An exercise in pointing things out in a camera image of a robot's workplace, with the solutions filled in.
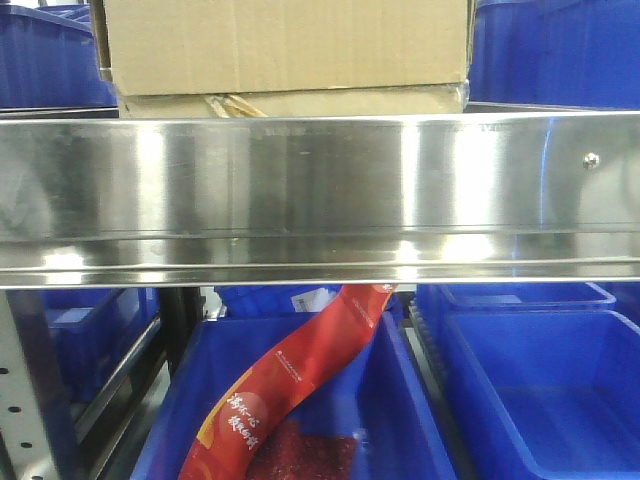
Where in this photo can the white perforated shelf post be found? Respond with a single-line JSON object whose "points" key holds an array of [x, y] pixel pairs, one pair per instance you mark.
{"points": [[36, 424]]}

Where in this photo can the shelf rail screw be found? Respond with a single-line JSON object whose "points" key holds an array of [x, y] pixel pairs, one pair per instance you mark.
{"points": [[591, 161]]}

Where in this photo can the red snack package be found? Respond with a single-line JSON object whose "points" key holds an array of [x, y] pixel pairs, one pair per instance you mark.
{"points": [[281, 379]]}

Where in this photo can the blue bin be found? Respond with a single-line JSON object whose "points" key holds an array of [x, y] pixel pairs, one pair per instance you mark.
{"points": [[565, 53], [92, 329], [436, 302], [49, 60], [377, 400], [546, 395]]}

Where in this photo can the crumpled clear packing tape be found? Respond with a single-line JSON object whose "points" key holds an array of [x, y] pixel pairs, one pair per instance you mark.
{"points": [[232, 106]]}

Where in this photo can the blue bin lower centre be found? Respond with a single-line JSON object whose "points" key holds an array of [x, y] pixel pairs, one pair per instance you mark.
{"points": [[377, 400]]}

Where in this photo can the blue bin far right back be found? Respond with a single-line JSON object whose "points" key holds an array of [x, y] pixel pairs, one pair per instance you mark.
{"points": [[436, 302]]}

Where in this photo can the stainless steel shelf rail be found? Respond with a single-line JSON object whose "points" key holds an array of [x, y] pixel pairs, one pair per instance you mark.
{"points": [[410, 199]]}

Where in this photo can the blue bin upper left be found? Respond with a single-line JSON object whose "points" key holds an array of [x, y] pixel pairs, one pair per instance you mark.
{"points": [[49, 60]]}

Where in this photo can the large brown cardboard box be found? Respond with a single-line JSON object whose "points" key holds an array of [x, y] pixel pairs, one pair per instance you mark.
{"points": [[287, 58]]}

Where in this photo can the blue bin upper right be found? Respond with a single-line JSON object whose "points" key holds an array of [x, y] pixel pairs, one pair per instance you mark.
{"points": [[565, 53]]}

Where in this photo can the blue bin lower left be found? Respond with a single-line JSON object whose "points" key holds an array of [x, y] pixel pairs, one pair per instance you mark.
{"points": [[92, 329]]}

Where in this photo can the blue bin lower right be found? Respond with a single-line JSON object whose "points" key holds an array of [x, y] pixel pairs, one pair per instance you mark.
{"points": [[546, 395]]}

